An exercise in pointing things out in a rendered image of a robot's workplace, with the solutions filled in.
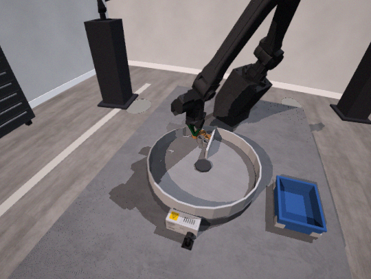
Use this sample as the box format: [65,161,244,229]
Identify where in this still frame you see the blue open crate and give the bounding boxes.
[273,175,327,238]

